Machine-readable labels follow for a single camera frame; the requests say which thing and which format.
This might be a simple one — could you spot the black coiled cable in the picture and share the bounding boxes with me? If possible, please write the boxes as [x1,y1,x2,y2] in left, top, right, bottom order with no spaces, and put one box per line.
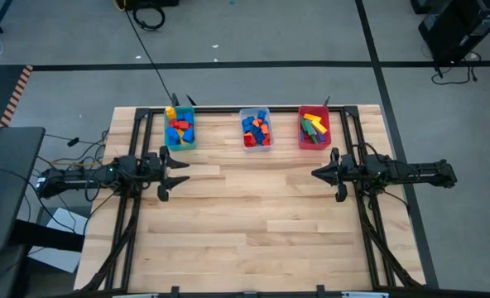
[132,2,166,32]

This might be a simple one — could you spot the black table edge rail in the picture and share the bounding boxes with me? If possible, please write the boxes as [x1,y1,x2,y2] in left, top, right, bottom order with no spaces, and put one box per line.
[41,284,490,298]
[79,108,151,293]
[339,105,422,289]

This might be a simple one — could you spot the white board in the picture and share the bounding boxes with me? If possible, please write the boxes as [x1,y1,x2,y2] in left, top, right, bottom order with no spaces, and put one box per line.
[26,206,92,274]

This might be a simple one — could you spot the black floor cables with plugs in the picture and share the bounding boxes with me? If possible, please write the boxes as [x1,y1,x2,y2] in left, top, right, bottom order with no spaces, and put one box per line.
[430,51,483,86]

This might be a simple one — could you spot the clear plastic bin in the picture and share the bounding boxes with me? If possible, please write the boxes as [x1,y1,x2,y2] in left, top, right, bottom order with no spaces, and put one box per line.
[238,107,276,154]

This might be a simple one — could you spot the black floor cable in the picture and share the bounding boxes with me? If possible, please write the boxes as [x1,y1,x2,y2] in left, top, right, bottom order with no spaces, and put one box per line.
[123,7,175,101]

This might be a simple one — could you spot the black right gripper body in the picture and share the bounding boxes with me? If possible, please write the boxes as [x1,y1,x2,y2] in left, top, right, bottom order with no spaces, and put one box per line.
[330,147,348,204]

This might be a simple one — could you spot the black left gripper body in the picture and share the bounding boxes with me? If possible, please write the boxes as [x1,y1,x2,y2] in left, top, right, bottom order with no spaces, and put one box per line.
[156,145,172,203]

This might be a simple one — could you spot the black desk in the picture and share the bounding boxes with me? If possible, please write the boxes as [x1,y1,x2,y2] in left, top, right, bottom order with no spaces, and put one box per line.
[0,126,46,254]

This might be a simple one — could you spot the teal translucent plastic bin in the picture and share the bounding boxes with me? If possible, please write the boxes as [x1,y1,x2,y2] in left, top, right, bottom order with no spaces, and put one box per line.
[163,105,198,152]

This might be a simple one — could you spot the black computer cabinet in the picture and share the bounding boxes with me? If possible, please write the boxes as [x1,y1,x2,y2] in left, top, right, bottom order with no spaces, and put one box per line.
[417,0,490,64]

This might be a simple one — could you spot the orange black hazard strip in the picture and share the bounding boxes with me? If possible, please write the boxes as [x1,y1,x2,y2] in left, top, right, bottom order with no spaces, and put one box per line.
[0,64,34,128]

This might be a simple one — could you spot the red plastic bin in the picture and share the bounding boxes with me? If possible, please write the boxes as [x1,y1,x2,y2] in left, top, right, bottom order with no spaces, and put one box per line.
[297,104,333,151]

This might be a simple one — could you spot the black equipment box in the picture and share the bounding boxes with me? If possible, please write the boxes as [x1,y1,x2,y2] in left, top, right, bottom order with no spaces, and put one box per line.
[122,0,180,9]

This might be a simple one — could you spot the black desk foot bar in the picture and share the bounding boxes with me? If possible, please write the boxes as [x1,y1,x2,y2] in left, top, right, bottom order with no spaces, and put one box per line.
[11,219,87,253]

